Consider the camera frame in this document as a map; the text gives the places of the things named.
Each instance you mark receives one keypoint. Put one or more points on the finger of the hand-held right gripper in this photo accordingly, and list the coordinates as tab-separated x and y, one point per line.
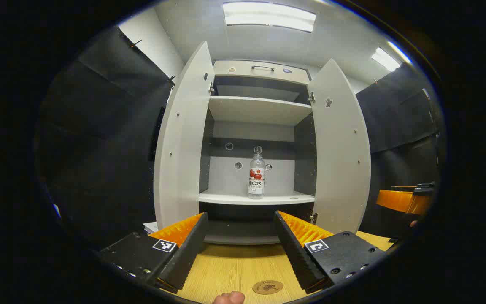
399	200

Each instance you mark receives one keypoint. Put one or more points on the white cabinet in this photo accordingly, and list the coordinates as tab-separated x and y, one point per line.
251	109

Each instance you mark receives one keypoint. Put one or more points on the white cabinet door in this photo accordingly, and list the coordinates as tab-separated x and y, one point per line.
340	160
184	147

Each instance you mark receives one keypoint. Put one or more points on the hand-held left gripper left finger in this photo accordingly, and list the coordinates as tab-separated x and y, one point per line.
188	253

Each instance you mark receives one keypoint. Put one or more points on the long ceiling light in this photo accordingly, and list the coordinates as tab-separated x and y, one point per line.
268	17
386	59

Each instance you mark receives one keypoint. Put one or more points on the white paper stack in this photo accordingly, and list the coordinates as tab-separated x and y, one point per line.
151	227

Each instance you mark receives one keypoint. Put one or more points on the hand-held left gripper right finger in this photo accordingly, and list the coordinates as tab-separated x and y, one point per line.
295	253

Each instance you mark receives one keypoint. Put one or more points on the round brown coaster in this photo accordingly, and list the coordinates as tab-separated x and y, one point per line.
268	287

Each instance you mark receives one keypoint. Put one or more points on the clear bottle with red label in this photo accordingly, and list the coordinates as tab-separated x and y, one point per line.
256	185

